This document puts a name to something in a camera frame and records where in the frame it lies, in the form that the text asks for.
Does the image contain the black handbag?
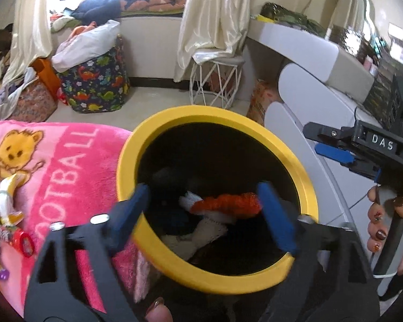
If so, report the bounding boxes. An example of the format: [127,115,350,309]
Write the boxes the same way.
[260,3,327,38]

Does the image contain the cream satin curtain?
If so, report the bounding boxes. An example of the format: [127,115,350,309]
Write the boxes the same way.
[174,0,261,83]
[2,0,53,88]

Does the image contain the floral fabric bag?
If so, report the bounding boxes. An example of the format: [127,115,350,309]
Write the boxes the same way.
[7,80,59,122]

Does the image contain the orange cloth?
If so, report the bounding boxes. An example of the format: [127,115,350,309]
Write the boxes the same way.
[68,22,99,40]

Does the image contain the blue plastic wrapper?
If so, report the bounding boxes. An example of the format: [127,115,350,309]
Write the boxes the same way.
[164,207,193,236]

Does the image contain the red round wrapper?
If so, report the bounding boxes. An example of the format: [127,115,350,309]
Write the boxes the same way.
[11,229,36,259]

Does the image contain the person's black pants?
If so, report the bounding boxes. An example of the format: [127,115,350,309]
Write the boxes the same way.
[175,285,267,322]

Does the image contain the white framed vanity mirror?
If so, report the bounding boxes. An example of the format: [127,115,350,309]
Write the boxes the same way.
[303,0,377,38]

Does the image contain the person's right hand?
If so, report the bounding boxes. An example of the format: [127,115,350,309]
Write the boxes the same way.
[368,186,403,276]

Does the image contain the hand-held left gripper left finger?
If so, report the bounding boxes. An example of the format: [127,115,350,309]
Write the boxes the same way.
[23,183,152,322]

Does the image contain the white vanity desk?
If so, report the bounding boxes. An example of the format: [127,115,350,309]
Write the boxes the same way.
[247,18,376,103]

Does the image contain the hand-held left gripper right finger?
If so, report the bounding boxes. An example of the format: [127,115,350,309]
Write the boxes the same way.
[257,181,380,322]

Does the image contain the orange bag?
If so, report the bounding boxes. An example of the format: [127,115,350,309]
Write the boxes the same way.
[31,58,62,102]

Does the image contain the white wire stool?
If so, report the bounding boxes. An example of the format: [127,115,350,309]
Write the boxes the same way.
[189,56,246,110]

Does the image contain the dinosaur print laundry basket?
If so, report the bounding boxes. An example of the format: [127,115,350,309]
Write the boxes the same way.
[58,35,130,114]

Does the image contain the grey white cloth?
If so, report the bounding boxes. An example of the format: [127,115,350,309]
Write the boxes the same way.
[0,67,38,119]

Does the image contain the black cable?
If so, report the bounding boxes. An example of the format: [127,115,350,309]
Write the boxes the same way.
[352,105,367,132]

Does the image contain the white drawer cabinet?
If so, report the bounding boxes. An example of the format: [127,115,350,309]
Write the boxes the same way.
[264,63,401,301]

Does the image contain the glittery storage box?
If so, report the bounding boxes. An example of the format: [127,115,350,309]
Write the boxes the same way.
[326,24,374,58]

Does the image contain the dark jacket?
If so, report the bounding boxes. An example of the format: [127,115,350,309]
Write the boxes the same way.
[70,0,129,25]

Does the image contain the orange cardboard box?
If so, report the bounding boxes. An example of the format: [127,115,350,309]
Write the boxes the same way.
[246,78,283,127]

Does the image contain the yellow-rimmed round bin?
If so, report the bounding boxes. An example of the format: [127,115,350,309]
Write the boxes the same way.
[116,105,319,293]

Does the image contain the white plastic bag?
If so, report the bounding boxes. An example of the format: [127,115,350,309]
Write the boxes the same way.
[51,20,121,73]

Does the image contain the pink bear printed blanket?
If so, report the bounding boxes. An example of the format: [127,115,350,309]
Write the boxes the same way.
[0,121,149,317]

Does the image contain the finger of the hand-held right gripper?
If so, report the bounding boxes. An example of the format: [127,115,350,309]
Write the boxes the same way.
[304,122,357,163]
[348,156,382,181]

